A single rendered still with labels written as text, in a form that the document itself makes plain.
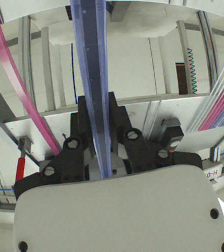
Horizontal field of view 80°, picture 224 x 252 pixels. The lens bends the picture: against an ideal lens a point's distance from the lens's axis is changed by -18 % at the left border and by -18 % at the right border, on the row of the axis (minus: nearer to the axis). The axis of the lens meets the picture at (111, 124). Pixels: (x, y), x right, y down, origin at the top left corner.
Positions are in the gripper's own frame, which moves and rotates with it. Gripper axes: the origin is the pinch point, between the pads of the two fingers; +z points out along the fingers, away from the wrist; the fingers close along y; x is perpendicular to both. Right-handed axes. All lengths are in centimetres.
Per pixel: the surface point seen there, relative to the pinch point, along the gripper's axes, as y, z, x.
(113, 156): 2.5, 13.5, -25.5
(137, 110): 7.8, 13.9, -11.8
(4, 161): -145, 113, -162
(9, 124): -17.7, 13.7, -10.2
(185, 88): 41, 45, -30
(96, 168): -2.1, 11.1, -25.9
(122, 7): 13, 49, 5
